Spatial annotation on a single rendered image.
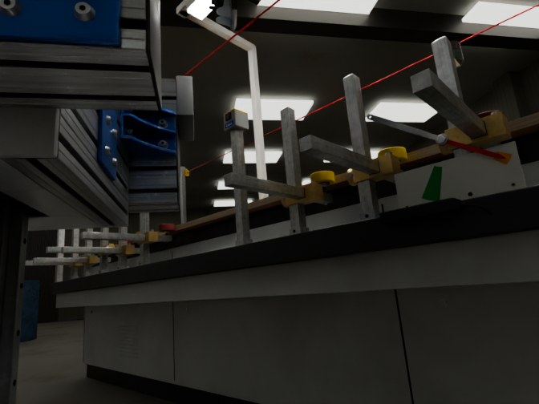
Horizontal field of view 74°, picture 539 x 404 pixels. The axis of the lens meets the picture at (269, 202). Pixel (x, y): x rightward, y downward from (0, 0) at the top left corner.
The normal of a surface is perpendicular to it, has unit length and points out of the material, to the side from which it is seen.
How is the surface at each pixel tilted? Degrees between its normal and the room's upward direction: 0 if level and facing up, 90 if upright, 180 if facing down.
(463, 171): 90
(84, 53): 180
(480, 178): 90
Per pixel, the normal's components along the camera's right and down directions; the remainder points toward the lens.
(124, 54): 0.08, 0.97
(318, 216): -0.70, -0.11
